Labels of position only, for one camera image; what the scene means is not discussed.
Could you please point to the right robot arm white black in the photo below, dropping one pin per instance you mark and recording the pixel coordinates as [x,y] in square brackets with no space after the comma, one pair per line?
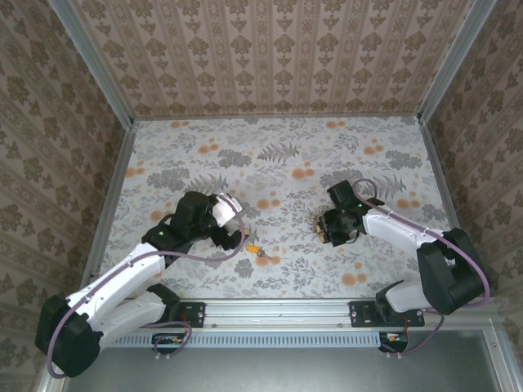
[392,228]

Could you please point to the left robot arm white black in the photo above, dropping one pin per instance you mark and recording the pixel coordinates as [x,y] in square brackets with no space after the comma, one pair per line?
[122,273]

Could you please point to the aluminium mounting rail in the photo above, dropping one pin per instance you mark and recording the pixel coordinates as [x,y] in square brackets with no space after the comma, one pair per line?
[278,314]

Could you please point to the aluminium table side rail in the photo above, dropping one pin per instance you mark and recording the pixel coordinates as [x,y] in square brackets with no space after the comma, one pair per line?
[443,183]
[111,200]

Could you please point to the grey metal panel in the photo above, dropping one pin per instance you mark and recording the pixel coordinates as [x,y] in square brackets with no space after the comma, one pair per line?
[286,367]

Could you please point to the aluminium corner post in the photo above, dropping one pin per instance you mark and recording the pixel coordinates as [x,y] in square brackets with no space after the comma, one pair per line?
[454,61]
[101,73]

